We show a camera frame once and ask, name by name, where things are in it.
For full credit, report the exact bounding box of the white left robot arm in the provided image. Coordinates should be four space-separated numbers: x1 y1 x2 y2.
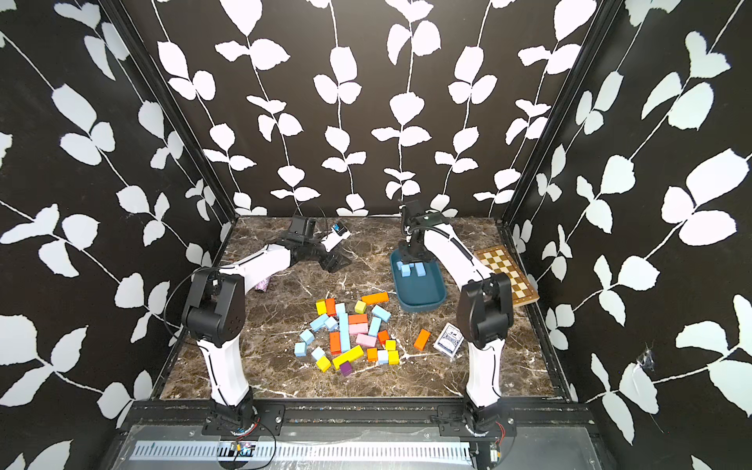
181 215 352 411

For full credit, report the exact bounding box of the wooden chessboard box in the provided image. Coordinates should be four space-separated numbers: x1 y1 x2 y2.
475 245 540 307

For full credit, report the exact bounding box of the lime green block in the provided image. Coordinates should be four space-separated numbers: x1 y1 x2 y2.
354 301 367 315

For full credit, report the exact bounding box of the light blue slanted block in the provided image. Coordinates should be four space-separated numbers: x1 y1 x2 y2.
368 316 382 337

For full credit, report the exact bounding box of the long yellow block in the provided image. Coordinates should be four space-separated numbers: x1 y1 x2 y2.
333 345 364 370

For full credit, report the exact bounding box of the small yellow block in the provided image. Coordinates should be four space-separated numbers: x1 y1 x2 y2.
316 356 332 372

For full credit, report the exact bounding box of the lone light blue block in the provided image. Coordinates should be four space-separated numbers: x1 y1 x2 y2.
414 262 426 277

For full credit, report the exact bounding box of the pink block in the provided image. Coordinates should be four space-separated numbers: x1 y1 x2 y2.
356 334 378 349

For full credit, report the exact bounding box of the purple small block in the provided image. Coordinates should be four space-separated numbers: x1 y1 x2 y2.
340 362 354 376

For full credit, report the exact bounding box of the teal plastic tray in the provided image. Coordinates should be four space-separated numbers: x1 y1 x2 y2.
390 250 448 313

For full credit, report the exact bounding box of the red upright block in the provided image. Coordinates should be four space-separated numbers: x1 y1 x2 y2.
325 298 337 316

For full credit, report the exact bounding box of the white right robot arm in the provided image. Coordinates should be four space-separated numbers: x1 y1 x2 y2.
399 200 514 427

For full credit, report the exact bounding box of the light blue corner block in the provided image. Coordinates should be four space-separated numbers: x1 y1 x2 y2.
294 343 307 358

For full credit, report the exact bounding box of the long orange block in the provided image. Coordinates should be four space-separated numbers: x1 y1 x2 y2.
362 292 389 306

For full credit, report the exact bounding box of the orange upright block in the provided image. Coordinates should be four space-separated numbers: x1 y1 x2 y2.
329 331 342 356

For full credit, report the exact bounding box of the red flat block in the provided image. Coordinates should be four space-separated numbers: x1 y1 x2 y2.
348 313 368 325

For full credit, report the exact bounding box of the blue playing card deck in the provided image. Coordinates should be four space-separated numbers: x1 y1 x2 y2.
434 323 464 360

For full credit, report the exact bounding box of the orange lone block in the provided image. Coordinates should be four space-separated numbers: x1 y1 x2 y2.
413 329 430 352

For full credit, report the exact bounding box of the light blue long block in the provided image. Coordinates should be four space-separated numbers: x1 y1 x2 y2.
309 315 329 332

